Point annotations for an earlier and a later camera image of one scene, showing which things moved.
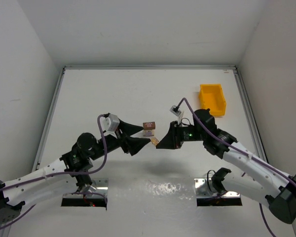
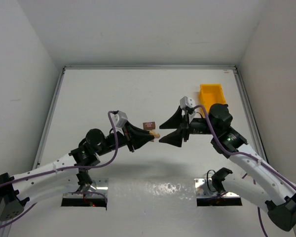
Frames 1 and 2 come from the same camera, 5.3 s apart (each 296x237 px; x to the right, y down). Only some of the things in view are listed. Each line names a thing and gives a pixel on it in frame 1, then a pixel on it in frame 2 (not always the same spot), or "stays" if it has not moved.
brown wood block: x=149 y=126 stays
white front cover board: x=151 y=206 stays
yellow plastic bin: x=211 y=98 stays
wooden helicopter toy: x=154 y=141 to x=154 y=133
